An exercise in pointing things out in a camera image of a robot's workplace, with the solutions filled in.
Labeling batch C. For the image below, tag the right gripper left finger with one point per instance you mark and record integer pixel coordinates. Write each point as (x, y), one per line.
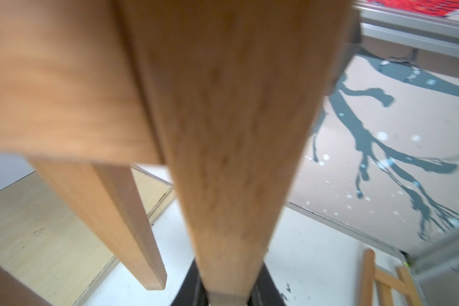
(192, 291)

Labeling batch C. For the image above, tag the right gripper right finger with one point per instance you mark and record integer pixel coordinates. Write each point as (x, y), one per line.
(264, 292)

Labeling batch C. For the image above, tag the wooden easel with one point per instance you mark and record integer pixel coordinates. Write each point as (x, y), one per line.
(372, 277)
(222, 92)

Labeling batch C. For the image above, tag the plywood board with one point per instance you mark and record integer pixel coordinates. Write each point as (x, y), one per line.
(62, 232)

